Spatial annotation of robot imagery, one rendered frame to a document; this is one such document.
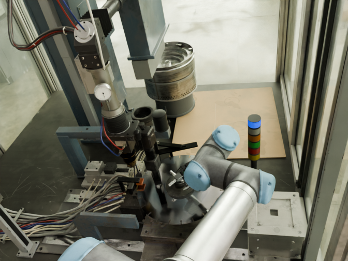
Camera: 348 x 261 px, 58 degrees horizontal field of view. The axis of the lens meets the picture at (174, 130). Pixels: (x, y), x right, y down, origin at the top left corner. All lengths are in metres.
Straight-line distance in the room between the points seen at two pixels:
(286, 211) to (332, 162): 0.46
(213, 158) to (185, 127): 0.95
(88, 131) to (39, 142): 0.65
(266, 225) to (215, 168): 0.42
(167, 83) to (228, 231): 1.13
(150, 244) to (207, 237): 0.64
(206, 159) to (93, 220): 0.53
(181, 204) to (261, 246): 0.31
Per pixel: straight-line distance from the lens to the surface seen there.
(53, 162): 1.84
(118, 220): 1.14
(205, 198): 1.15
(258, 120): 1.12
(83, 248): 0.60
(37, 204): 1.67
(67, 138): 1.49
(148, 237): 1.24
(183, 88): 1.70
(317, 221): 0.95
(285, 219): 1.17
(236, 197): 0.71
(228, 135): 0.86
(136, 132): 0.95
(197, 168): 0.80
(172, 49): 1.87
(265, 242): 1.18
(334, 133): 0.72
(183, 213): 1.13
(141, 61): 1.26
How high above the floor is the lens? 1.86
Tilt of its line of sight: 39 degrees down
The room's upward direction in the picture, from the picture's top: 11 degrees counter-clockwise
